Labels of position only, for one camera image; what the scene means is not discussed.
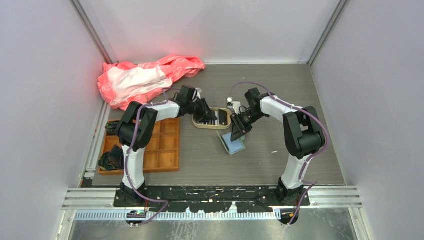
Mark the pink and white plastic bag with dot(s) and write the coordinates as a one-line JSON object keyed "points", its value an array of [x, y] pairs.
{"points": [[124, 82]]}

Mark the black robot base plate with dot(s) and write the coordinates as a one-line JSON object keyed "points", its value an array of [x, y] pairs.
{"points": [[209, 199]]}

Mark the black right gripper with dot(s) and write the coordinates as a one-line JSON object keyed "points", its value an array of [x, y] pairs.
{"points": [[238, 128]]}

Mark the green leather card holder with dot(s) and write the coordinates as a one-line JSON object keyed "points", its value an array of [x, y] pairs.
{"points": [[232, 147]]}

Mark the orange compartment organizer box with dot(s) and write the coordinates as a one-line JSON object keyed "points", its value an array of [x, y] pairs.
{"points": [[162, 154]]}

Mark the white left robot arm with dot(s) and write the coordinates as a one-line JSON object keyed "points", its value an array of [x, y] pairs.
{"points": [[136, 128]]}

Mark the black roll in organizer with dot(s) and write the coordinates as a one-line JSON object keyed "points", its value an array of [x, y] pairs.
{"points": [[112, 160]]}

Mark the beige oval card tray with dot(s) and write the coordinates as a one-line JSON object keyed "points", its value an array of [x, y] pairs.
{"points": [[204, 124]]}

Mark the stack of credit cards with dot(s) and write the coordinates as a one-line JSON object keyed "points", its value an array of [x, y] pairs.
{"points": [[222, 116]]}

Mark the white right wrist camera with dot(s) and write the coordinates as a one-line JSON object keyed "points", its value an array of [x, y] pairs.
{"points": [[235, 105]]}

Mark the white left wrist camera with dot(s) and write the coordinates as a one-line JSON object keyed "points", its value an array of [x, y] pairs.
{"points": [[197, 94]]}

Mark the dark bundle in organizer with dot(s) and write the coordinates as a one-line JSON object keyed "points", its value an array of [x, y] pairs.
{"points": [[111, 127]]}

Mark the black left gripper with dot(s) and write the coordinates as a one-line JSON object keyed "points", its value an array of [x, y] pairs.
{"points": [[206, 112]]}

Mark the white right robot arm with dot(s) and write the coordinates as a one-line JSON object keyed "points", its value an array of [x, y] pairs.
{"points": [[304, 135]]}

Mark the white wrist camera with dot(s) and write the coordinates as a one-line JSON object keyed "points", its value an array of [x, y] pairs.
{"points": [[197, 94], [235, 105]]}

